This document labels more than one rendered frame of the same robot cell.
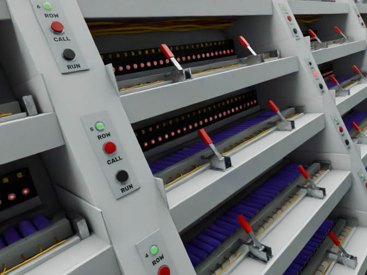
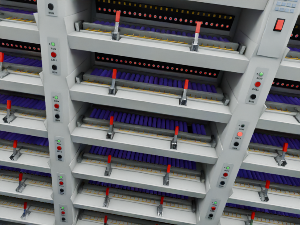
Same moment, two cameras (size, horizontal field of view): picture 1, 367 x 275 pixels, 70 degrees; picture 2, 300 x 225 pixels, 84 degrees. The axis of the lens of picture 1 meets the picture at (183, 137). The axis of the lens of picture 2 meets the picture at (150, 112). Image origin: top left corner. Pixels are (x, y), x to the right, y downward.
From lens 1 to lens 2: 0.64 m
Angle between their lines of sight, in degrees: 45
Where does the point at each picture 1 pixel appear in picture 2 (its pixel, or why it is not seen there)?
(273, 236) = (122, 172)
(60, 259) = (39, 123)
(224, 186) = (101, 143)
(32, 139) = (36, 90)
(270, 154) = (140, 148)
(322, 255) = (155, 198)
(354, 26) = not seen: outside the picture
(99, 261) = (43, 132)
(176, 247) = (67, 145)
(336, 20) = not seen: outside the picture
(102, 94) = (62, 86)
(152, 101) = (84, 96)
